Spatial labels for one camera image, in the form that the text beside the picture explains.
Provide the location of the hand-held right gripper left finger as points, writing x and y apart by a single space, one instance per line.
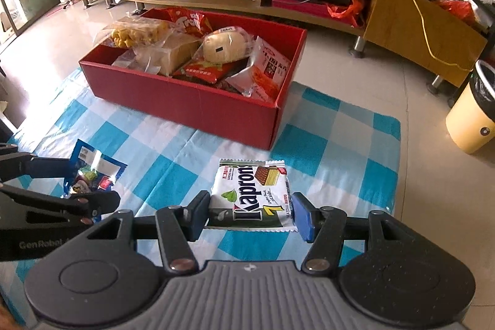
201 212

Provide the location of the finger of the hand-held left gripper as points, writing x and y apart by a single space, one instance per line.
104 200
65 167

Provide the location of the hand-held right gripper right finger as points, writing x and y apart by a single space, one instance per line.
303 218

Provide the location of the blue snack packet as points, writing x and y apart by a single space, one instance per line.
92 163

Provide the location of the white wafer packet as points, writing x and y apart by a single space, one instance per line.
247 194

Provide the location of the red cardboard box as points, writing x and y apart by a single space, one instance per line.
185 102

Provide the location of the red packet crown print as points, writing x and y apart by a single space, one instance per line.
201 71

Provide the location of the yellow waffle packet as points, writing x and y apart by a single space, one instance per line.
131 32

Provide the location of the clear bread packet beige label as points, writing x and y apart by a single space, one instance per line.
174 53

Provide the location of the white packet red logo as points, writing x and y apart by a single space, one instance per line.
267 63

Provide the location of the round bun packet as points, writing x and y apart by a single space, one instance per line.
224 44

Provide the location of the red yellow snack packet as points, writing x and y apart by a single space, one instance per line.
189 20

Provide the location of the blue white checkered tablecloth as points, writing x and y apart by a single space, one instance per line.
348 144

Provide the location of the clear wrapped dark snack packet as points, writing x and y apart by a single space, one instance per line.
228 84

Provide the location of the yellow trash bin black liner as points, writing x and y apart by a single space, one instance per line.
468 121

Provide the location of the wooden tv cabinet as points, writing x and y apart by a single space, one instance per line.
417 24

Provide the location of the red plastic bag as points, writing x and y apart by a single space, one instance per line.
458 9

